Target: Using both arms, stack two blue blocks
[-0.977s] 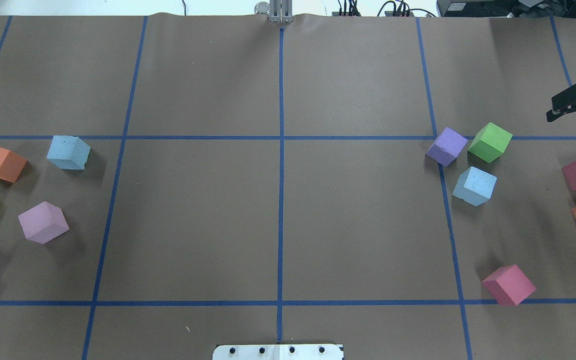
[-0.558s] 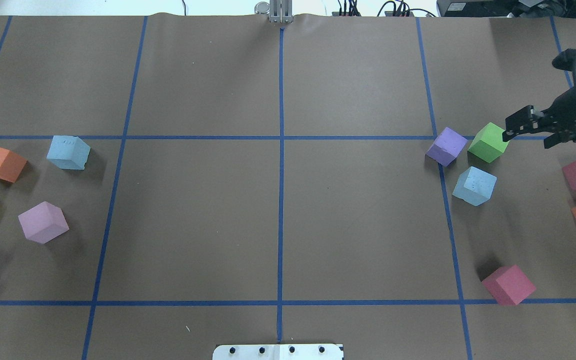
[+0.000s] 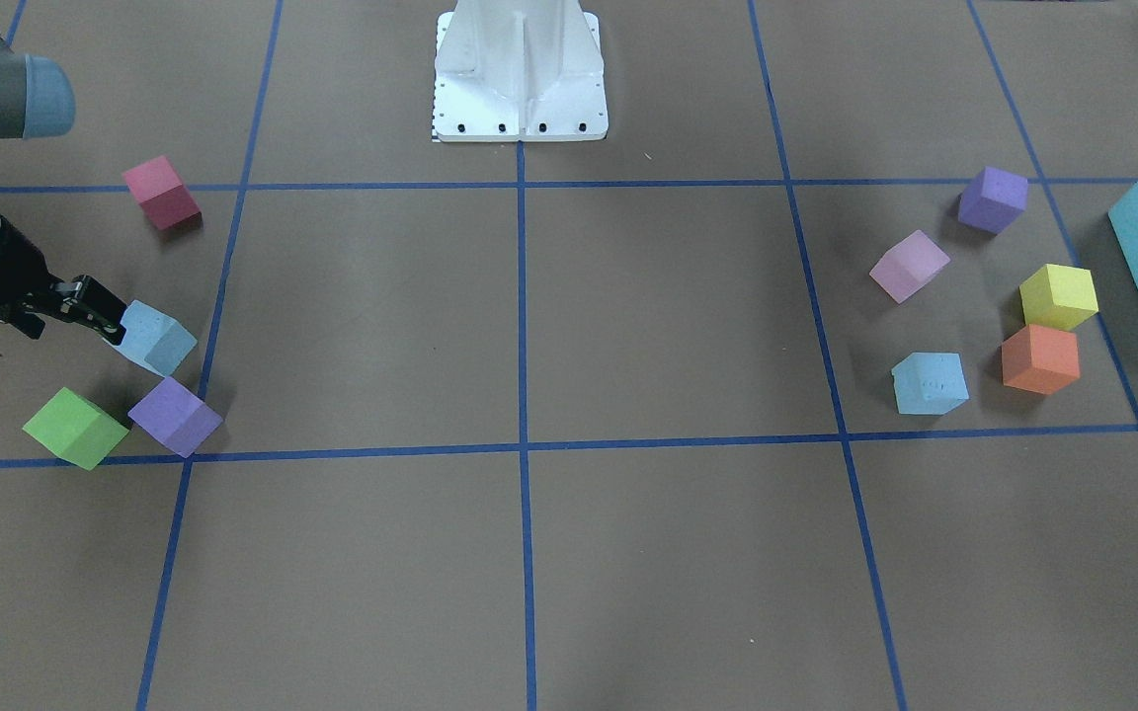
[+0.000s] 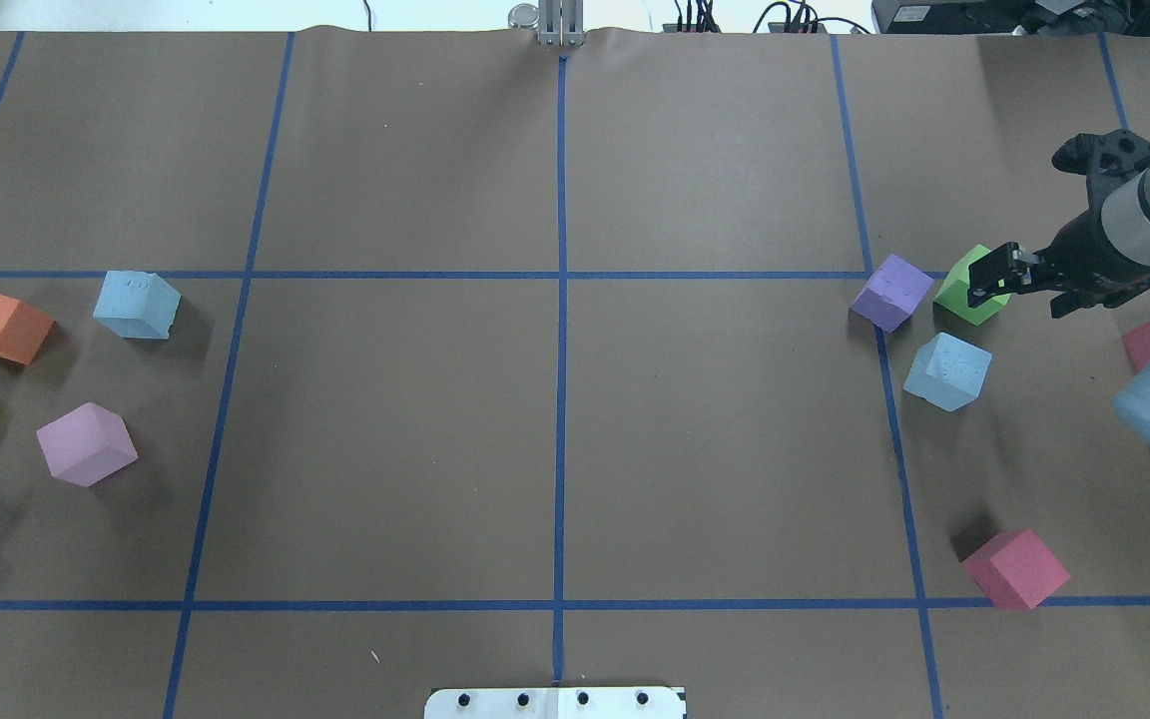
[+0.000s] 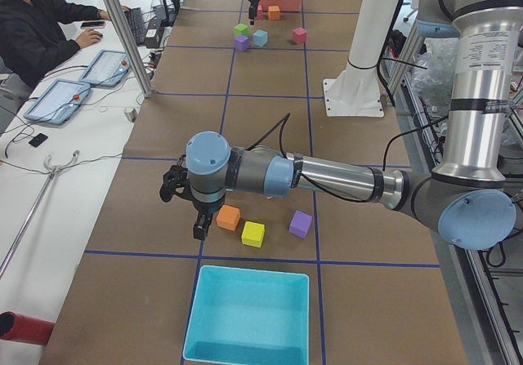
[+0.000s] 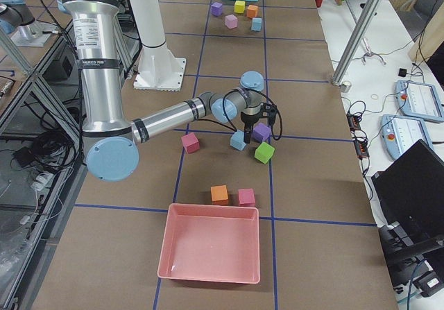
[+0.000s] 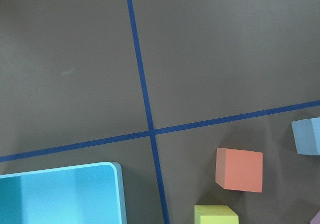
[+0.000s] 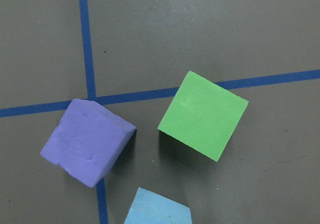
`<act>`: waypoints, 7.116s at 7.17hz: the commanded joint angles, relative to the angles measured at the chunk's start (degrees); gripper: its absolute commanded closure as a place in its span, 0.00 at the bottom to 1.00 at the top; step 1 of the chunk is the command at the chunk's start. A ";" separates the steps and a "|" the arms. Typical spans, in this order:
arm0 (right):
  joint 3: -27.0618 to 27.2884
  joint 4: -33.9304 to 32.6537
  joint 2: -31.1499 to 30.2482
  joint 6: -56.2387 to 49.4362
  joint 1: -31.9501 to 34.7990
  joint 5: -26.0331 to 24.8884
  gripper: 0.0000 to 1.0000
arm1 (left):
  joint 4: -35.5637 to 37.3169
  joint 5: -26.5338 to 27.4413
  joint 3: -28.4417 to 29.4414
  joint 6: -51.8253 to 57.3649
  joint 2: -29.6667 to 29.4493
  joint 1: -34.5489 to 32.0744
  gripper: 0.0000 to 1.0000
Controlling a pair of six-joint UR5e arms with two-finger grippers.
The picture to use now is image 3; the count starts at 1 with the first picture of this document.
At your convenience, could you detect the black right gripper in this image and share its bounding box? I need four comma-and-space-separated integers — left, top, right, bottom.
0, 220, 127, 344

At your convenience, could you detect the light blue block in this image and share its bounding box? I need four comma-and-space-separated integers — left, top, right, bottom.
110, 300, 199, 377
891, 352, 970, 416

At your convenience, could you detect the green block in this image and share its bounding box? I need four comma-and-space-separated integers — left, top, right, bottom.
22, 387, 129, 471

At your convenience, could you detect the purple block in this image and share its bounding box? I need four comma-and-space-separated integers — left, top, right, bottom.
956, 166, 1029, 235
129, 377, 224, 458

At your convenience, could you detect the light pink block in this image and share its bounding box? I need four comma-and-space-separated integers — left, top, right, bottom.
868, 230, 951, 303

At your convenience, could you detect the orange block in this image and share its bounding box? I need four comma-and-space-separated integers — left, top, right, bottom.
1000, 324, 1081, 395

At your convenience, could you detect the yellow block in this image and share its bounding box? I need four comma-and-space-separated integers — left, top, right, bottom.
1017, 263, 1100, 332

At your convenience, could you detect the pink block near pedestal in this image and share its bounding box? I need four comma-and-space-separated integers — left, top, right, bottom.
122, 156, 203, 230

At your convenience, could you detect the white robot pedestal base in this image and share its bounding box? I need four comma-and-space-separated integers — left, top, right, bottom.
431, 1, 610, 143

